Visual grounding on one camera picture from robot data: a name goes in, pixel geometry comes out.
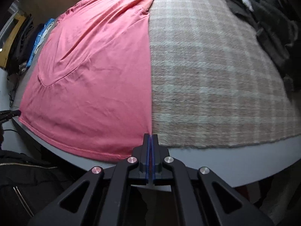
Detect blue and white cloth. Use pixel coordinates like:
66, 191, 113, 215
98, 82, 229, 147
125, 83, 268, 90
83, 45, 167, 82
26, 19, 55, 67

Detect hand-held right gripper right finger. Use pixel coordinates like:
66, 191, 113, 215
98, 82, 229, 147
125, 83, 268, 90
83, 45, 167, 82
150, 134, 274, 226

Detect pink t-shirt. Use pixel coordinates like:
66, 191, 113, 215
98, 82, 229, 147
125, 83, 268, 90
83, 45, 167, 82
18, 0, 181, 162

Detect tangled black cable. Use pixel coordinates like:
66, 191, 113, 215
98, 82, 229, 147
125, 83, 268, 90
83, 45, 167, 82
8, 75, 19, 107

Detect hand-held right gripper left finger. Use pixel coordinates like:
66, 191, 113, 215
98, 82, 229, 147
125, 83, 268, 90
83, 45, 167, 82
28, 133, 151, 226

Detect person's black jacket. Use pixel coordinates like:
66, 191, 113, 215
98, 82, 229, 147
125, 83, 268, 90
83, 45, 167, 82
0, 149, 78, 219

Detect beige plaid blanket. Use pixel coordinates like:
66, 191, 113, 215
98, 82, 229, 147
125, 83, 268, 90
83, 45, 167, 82
14, 0, 301, 149

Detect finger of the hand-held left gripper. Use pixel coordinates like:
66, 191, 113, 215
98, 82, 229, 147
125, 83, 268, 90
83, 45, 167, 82
0, 109, 21, 124

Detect yellow wooden bed frame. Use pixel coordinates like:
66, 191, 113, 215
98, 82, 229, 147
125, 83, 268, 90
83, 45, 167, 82
0, 14, 26, 70

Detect pile of dark clothes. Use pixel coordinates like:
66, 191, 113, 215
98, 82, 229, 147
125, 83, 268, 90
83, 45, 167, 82
8, 14, 45, 76

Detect small white cloth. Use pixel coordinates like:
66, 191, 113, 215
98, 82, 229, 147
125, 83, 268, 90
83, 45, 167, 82
240, 0, 255, 12

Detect dark grey garment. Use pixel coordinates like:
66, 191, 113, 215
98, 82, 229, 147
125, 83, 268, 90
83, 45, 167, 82
223, 0, 301, 92

